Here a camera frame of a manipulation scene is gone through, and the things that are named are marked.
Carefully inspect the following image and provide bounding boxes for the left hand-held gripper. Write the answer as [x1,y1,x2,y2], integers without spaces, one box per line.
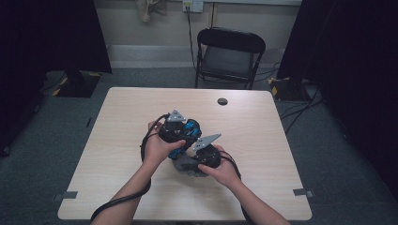
[158,109,190,144]

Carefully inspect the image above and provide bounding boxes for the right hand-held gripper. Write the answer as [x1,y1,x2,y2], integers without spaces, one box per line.
[191,133,223,170]

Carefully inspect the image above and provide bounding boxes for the blue toy car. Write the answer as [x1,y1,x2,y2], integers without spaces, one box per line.
[168,118,203,161]

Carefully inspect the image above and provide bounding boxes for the grey knitted cloth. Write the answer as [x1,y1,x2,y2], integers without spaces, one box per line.
[172,152,211,179]

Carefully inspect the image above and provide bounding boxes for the person's right hand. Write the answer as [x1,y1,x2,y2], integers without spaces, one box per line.
[197,143,242,189]

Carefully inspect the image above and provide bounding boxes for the person's left hand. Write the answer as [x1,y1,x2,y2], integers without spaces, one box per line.
[142,120,187,171]

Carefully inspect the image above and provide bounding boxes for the black folding chair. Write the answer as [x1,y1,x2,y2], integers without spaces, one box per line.
[194,26,267,91]

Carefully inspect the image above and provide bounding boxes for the grey tape strip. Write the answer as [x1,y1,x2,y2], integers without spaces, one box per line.
[53,190,79,203]
[292,187,315,198]

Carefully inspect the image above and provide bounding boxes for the black stand base yellow tape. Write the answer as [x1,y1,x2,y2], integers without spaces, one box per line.
[52,69,103,98]
[267,76,312,102]

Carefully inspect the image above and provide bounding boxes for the beige hanging cloth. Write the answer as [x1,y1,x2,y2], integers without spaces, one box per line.
[134,0,169,23]

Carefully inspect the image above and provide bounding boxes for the black curtain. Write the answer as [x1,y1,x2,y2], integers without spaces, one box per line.
[0,0,114,158]
[276,0,398,202]

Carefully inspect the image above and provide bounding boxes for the right hand-held gripper cable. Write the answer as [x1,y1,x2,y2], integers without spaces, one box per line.
[218,150,255,225]

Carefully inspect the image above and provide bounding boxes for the black wall socket cable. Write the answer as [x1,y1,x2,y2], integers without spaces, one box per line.
[186,7,198,71]

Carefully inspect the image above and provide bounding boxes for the black floor cables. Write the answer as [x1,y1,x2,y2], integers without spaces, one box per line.
[279,83,325,136]

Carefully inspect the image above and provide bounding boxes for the white wall socket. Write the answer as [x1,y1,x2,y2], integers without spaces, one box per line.
[182,0,205,14]

